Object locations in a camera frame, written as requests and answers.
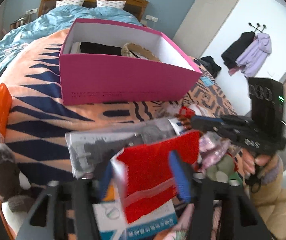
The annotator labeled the orange navy patterned blanket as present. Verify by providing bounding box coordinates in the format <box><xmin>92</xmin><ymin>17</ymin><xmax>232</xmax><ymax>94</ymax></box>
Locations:
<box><xmin>0</xmin><ymin>28</ymin><xmax>241</xmax><ymax>240</ymax></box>

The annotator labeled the lilac hanging hoodie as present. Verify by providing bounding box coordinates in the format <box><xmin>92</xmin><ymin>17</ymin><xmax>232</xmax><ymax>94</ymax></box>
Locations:
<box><xmin>228</xmin><ymin>33</ymin><xmax>272</xmax><ymax>78</ymax></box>

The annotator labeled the white blue medicine box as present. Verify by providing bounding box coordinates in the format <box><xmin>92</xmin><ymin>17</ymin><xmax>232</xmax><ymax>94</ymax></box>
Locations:
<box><xmin>92</xmin><ymin>184</ymin><xmax>179</xmax><ymax>240</ymax></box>

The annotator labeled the cream striped folded cloth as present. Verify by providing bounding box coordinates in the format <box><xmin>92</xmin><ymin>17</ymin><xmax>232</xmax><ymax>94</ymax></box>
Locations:
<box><xmin>70</xmin><ymin>42</ymin><xmax>81</xmax><ymax>54</ymax></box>

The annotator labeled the black cloth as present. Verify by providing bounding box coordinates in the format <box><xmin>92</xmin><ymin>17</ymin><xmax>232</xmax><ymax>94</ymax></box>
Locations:
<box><xmin>80</xmin><ymin>42</ymin><xmax>121</xmax><ymax>56</ymax></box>

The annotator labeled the black hanging jacket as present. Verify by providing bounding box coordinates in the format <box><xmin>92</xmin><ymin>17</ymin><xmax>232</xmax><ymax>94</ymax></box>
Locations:
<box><xmin>221</xmin><ymin>31</ymin><xmax>255</xmax><ymax>69</ymax></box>

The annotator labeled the red white plastic bag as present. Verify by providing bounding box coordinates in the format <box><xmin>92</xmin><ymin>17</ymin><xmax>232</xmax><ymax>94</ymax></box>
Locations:
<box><xmin>111</xmin><ymin>131</ymin><xmax>200</xmax><ymax>213</ymax></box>

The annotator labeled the green plush toy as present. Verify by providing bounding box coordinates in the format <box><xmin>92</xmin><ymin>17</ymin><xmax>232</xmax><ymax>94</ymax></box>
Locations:
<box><xmin>205</xmin><ymin>154</ymin><xmax>243</xmax><ymax>185</ymax></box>

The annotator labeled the right hand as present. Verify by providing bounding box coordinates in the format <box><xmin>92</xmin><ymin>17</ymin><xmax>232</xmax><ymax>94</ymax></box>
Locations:
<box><xmin>242</xmin><ymin>148</ymin><xmax>279</xmax><ymax>177</ymax></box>

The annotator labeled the pink floral pouch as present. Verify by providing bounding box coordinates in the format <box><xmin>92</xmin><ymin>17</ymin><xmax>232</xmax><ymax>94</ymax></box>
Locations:
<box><xmin>199</xmin><ymin>132</ymin><xmax>231</xmax><ymax>171</ymax></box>

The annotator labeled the patterned pillow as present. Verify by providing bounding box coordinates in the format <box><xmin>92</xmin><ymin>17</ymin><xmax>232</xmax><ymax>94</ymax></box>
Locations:
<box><xmin>96</xmin><ymin>0</ymin><xmax>126</xmax><ymax>10</ymax></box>
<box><xmin>56</xmin><ymin>0</ymin><xmax>85</xmax><ymax>7</ymax></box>

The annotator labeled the black tracking camera box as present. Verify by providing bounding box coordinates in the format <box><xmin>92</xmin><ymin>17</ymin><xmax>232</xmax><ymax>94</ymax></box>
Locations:
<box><xmin>248</xmin><ymin>77</ymin><xmax>285</xmax><ymax>139</ymax></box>

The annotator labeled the clear packaged tool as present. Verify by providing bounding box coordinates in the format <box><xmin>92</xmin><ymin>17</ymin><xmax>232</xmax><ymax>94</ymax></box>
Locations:
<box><xmin>65</xmin><ymin>118</ymin><xmax>184</xmax><ymax>179</ymax></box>

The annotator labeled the left patterned pillow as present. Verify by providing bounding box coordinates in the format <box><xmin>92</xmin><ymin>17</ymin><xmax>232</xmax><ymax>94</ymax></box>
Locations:
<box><xmin>56</xmin><ymin>0</ymin><xmax>85</xmax><ymax>7</ymax></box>

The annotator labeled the dark clothes pile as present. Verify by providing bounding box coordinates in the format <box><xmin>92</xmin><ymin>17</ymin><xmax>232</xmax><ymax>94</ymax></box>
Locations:
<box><xmin>198</xmin><ymin>56</ymin><xmax>222</xmax><ymax>79</ymax></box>

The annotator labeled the right patterned pillow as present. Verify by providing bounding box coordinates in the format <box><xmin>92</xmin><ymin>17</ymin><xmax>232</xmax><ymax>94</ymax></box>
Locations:
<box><xmin>96</xmin><ymin>0</ymin><xmax>126</xmax><ymax>10</ymax></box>

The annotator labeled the woven headband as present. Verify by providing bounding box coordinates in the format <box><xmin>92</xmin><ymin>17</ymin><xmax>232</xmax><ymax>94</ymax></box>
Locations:
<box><xmin>121</xmin><ymin>43</ymin><xmax>161</xmax><ymax>62</ymax></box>

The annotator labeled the wall coat hook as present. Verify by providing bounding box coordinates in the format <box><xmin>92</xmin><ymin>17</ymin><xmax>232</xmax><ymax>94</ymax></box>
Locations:
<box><xmin>248</xmin><ymin>22</ymin><xmax>267</xmax><ymax>33</ymax></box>

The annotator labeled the blue duvet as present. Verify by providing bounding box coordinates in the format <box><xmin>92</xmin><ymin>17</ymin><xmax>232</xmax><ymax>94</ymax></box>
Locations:
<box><xmin>0</xmin><ymin>5</ymin><xmax>141</xmax><ymax>77</ymax></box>

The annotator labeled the grey plush toy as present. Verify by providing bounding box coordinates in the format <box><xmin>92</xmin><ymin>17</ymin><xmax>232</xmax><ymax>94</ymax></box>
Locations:
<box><xmin>0</xmin><ymin>143</ymin><xmax>35</xmax><ymax>213</ymax></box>

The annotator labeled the pink cardboard box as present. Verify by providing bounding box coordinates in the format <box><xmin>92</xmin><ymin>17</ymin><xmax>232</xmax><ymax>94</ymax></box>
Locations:
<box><xmin>59</xmin><ymin>18</ymin><xmax>202</xmax><ymax>105</ymax></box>

